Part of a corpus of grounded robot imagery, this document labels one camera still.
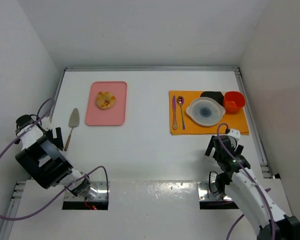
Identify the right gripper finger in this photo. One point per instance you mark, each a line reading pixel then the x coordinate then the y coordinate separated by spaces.
pixel 210 146
pixel 238 150

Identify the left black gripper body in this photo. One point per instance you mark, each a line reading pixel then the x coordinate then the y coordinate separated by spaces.
pixel 56 136

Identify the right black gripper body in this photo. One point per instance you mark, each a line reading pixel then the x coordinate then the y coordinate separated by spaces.
pixel 213 149

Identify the metal cake server wooden handle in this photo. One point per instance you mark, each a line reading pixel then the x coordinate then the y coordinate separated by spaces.
pixel 74 121

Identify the round glazed bread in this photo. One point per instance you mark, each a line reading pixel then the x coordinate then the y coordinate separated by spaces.
pixel 105 100

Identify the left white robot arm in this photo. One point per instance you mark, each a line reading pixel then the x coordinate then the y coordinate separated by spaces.
pixel 42 157

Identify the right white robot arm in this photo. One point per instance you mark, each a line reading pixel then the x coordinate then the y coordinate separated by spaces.
pixel 238 181

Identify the orange placemat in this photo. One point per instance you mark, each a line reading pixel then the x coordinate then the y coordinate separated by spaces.
pixel 237 120

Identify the iridescent table knife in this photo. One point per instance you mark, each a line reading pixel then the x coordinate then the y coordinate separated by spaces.
pixel 174 124

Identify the black coaster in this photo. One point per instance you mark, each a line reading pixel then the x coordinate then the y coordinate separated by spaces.
pixel 215 95

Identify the orange cup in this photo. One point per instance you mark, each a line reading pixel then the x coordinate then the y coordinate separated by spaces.
pixel 233 101

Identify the iridescent spoon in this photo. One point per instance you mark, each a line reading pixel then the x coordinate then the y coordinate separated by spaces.
pixel 180 101

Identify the pink tray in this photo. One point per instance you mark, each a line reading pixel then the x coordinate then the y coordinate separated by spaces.
pixel 114 116

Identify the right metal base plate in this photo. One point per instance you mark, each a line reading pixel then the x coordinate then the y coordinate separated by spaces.
pixel 207 192

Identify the metal base plate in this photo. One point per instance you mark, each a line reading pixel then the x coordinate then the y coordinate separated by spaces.
pixel 100 191
pixel 207 192

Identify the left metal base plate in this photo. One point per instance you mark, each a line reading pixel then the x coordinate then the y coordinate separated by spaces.
pixel 100 191

